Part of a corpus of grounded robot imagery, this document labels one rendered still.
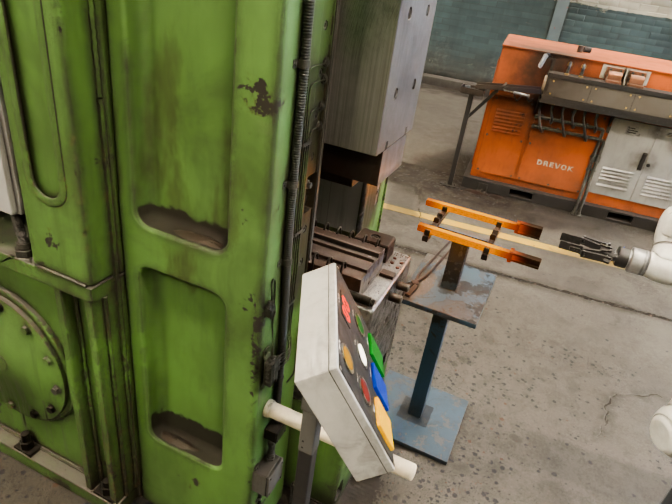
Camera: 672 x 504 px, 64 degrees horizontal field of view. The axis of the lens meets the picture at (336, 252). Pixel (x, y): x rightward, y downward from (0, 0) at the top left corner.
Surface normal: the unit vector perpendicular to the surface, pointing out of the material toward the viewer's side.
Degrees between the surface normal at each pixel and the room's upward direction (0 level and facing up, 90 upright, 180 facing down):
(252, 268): 89
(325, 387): 90
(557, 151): 90
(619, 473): 0
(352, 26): 90
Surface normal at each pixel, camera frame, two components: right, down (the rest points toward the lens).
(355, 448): 0.01, 0.50
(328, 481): -0.40, 0.40
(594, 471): 0.12, -0.86
